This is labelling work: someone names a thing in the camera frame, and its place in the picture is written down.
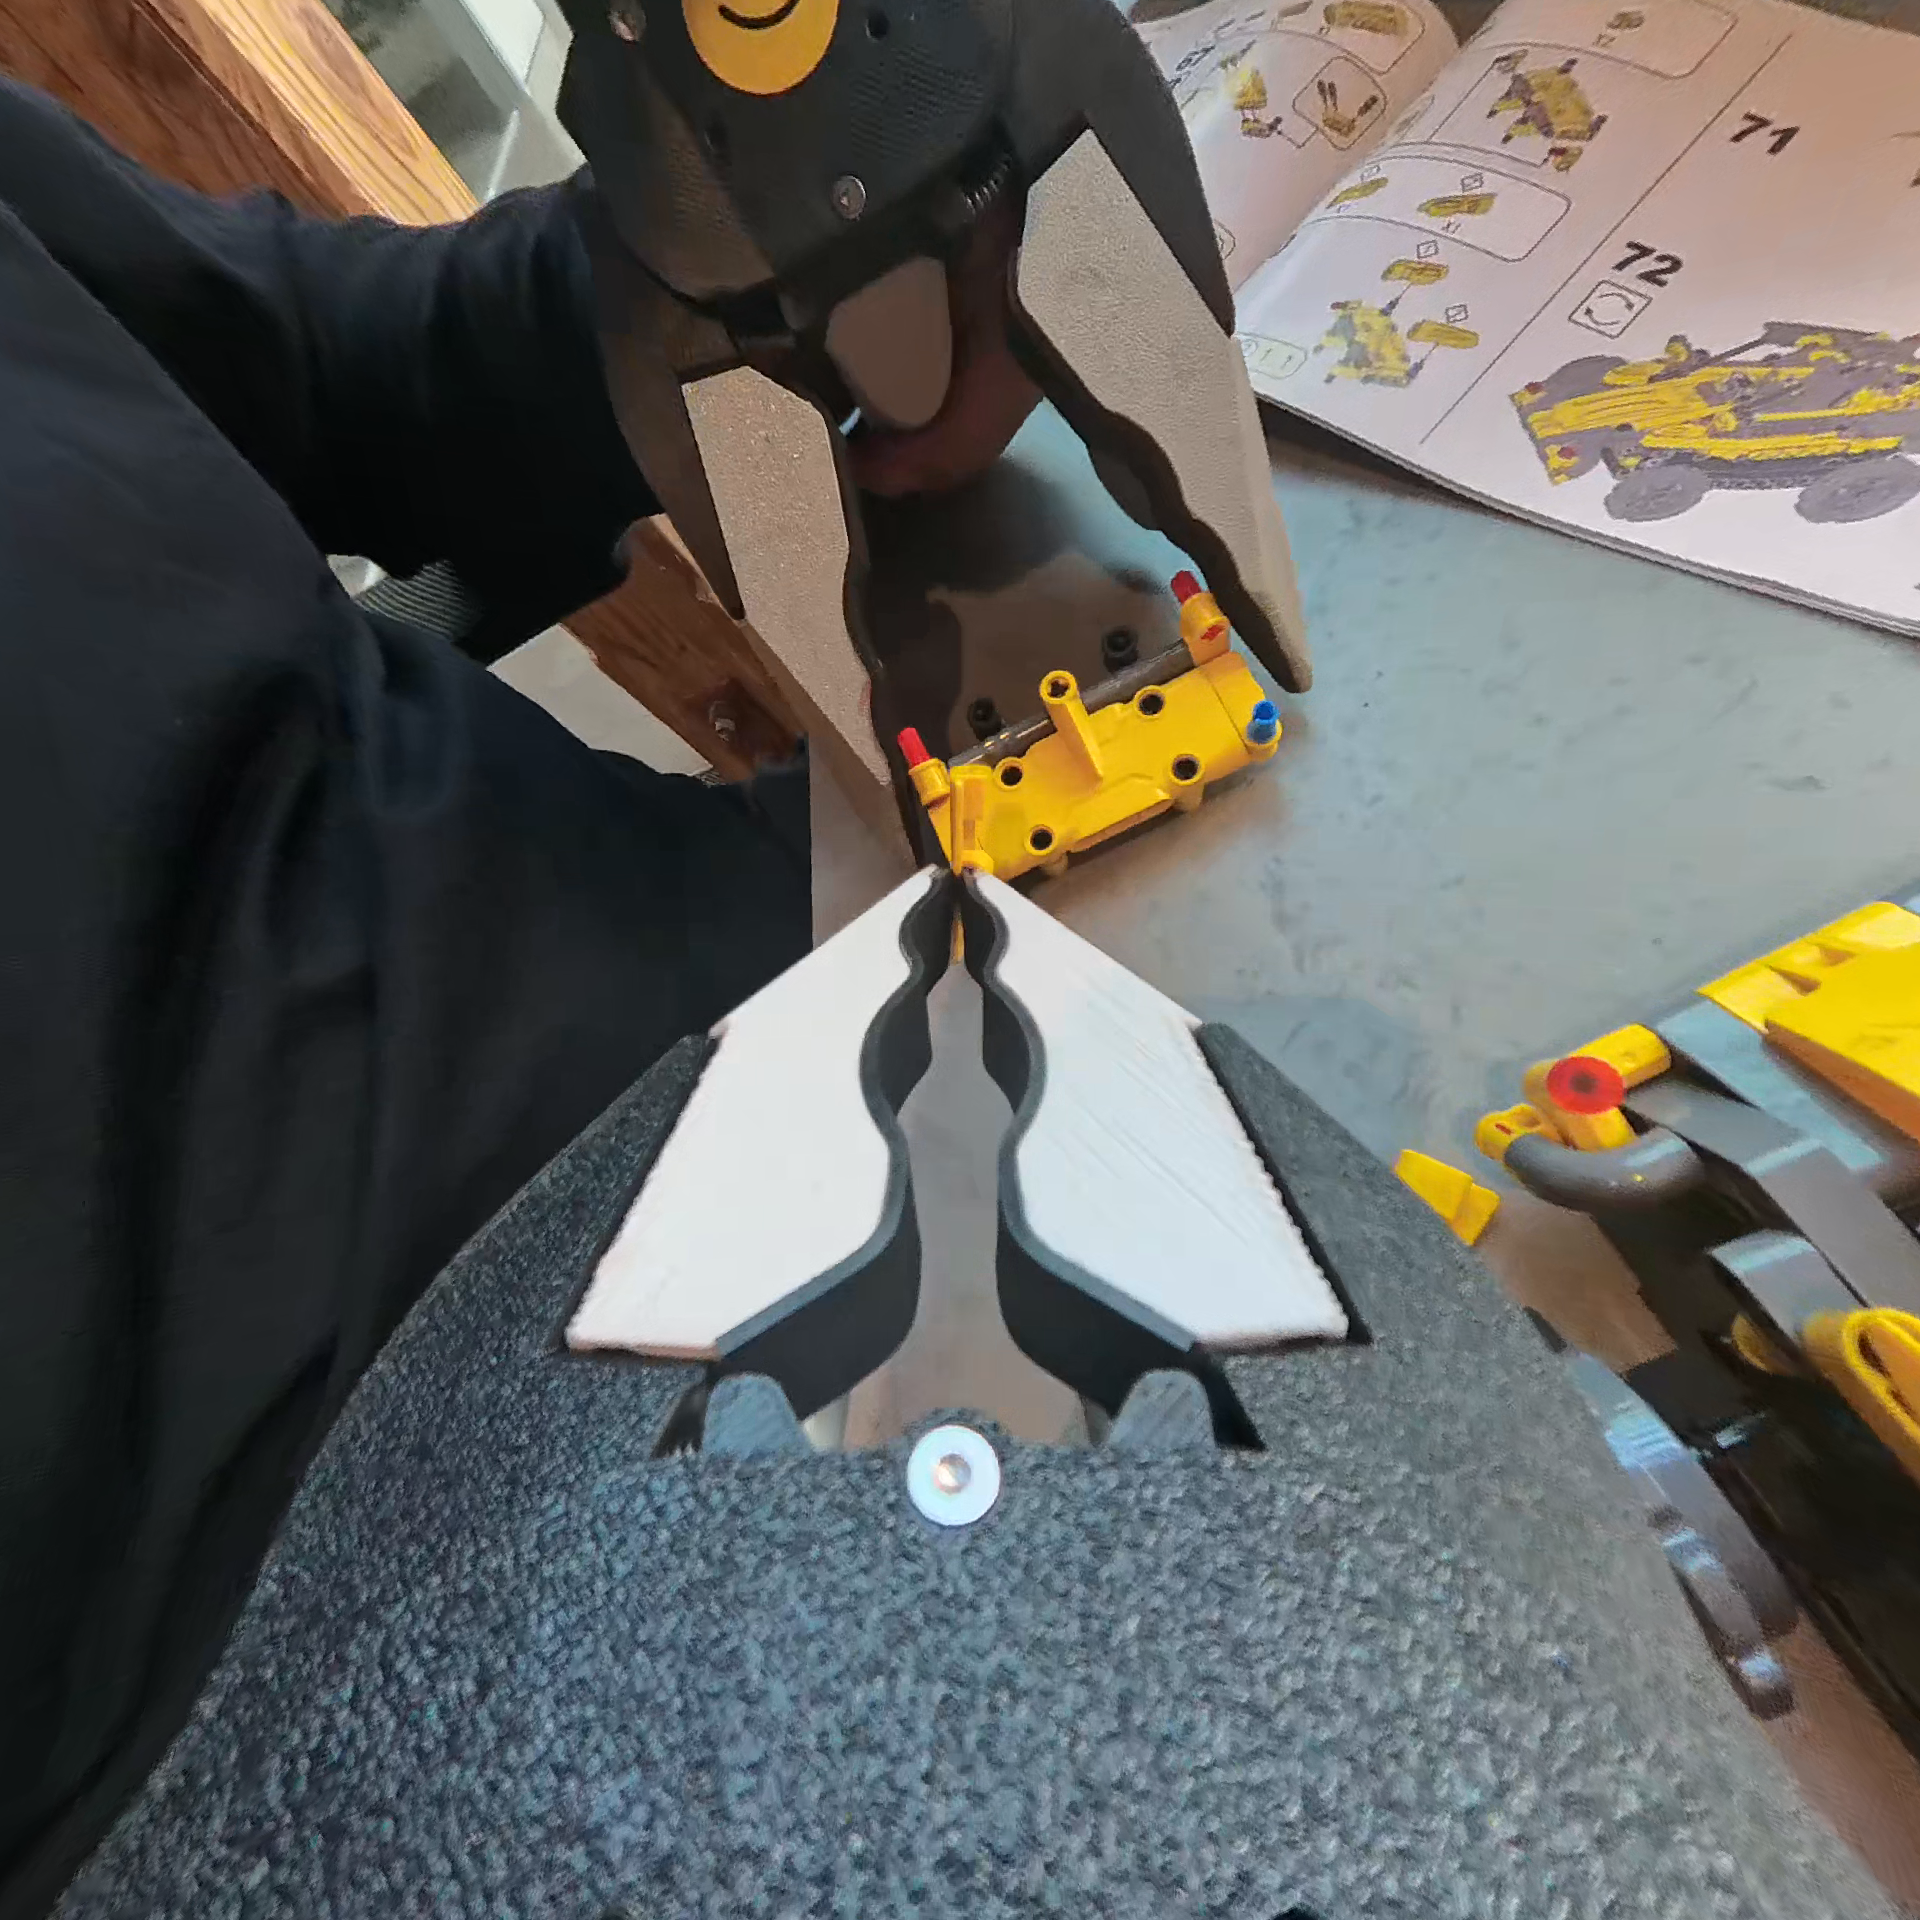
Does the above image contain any instruction booklet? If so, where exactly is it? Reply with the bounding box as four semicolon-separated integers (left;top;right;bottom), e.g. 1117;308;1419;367
1132;0;1920;642

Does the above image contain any small yellow brick assembly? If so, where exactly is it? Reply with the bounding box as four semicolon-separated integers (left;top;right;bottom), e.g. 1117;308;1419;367
890;569;1289;882

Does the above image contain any yellow brick vehicle model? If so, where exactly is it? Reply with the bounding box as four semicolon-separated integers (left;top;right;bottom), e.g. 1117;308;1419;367
1478;901;1920;1722

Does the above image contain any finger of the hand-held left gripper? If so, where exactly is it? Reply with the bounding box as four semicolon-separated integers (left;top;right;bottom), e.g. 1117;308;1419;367
1004;128;1316;694
680;363;949;867

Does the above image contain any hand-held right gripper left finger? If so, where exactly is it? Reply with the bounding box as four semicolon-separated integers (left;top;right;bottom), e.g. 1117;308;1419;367
565;867;964;1414

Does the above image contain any person's left forearm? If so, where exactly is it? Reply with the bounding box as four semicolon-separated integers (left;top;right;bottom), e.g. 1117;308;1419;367
0;81;662;663

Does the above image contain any small yellow connector piece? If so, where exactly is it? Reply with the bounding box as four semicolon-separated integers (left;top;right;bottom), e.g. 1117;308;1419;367
1390;1148;1507;1250

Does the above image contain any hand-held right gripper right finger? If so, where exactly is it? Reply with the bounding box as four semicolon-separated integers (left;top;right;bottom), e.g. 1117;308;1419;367
964;867;1354;1403

